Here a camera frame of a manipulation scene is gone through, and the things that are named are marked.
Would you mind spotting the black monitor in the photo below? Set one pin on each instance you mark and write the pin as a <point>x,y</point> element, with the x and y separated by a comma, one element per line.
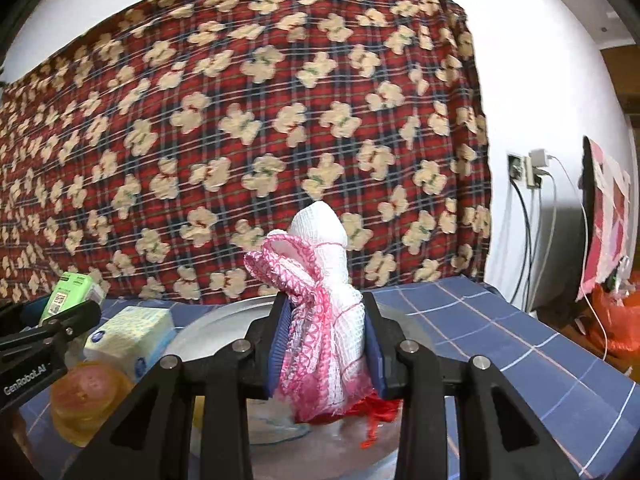
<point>589,240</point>

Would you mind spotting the green wet wipes pack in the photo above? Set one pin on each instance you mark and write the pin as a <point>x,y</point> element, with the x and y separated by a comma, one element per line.
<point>70,290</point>

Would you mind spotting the red knitted cloth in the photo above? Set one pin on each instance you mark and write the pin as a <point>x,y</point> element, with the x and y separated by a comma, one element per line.
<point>372,410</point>

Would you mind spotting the orange round squishy toy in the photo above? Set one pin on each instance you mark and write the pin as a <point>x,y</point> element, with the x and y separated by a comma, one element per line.
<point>85,400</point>

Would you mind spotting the orange plastic bag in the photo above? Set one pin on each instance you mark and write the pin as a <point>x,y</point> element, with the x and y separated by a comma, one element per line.
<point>620,320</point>

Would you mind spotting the metal basin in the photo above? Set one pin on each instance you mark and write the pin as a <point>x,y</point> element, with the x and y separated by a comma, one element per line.
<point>215,325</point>

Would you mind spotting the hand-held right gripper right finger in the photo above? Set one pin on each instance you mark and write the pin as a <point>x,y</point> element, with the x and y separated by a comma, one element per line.
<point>375,350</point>

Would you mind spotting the pink white mesh cloth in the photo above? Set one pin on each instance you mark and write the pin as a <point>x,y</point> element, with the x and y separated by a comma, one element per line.
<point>325,310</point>

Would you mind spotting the red plaid bear print blanket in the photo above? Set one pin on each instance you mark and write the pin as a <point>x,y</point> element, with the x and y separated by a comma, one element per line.
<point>200,135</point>

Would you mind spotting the wall socket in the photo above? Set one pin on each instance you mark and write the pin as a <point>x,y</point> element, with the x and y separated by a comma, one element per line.
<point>515,167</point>

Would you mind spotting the blue plaid bed sheet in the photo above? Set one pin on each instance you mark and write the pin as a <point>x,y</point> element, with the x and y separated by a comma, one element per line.
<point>500,335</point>

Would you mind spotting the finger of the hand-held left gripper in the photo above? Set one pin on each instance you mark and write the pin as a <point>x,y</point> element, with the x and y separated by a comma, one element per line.
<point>60,322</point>
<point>27,311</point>

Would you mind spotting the pink patchwork cloth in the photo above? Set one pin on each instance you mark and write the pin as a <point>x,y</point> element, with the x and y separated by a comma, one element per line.
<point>607,210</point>

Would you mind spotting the wooden door frame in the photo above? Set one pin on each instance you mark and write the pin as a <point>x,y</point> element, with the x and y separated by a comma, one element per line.
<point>625,90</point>

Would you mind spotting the white charger plug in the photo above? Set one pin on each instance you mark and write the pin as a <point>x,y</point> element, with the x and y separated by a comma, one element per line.
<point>537,165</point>

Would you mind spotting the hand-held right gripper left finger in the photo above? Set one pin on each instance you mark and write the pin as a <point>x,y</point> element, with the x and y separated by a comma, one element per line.
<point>279,345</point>

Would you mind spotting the white tissue box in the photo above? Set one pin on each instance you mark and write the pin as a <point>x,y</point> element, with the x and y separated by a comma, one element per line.
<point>130,335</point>

